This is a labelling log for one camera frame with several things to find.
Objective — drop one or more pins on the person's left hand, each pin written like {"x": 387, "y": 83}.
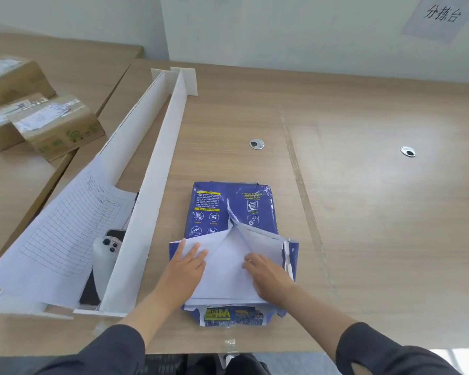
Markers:
{"x": 181, "y": 271}

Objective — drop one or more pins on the person's right hand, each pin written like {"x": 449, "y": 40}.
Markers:
{"x": 271, "y": 279}

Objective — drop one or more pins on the person's left thumb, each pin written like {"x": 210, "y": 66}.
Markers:
{"x": 203, "y": 257}

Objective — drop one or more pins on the person's left middle finger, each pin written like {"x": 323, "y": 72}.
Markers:
{"x": 183, "y": 247}

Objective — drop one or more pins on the person's right thumb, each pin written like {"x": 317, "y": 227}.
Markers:
{"x": 248, "y": 268}

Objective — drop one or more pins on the white paper sheets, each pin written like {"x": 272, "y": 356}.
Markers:
{"x": 228, "y": 269}

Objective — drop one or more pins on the person's right forearm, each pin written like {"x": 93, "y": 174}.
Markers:
{"x": 359, "y": 339}

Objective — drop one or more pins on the person's left forearm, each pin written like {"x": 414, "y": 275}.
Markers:
{"x": 117, "y": 335}

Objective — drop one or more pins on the blue printed courier bag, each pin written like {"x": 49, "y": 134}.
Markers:
{"x": 234, "y": 208}

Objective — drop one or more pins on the long white foam board divider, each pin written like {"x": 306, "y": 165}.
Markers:
{"x": 140, "y": 203}
{"x": 62, "y": 199}

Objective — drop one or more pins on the clear tape piece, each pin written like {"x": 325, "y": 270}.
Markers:
{"x": 229, "y": 342}

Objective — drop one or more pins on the white smartphone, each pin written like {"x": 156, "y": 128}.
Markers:
{"x": 103, "y": 261}

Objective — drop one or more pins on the dark office chair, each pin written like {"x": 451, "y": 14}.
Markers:
{"x": 203, "y": 365}

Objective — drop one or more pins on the printed table form sheet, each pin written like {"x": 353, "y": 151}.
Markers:
{"x": 62, "y": 226}

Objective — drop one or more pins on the white foam board base strip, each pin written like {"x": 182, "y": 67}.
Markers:
{"x": 27, "y": 308}

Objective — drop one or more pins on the cardboard box with green print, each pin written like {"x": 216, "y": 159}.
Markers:
{"x": 58, "y": 126}

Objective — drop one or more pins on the brown cardboard box with label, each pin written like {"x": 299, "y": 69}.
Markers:
{"x": 2, "y": 126}

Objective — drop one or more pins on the taped brown cardboard box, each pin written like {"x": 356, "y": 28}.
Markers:
{"x": 11, "y": 80}

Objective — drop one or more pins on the white paper wall sign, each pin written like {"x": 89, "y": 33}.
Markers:
{"x": 439, "y": 17}

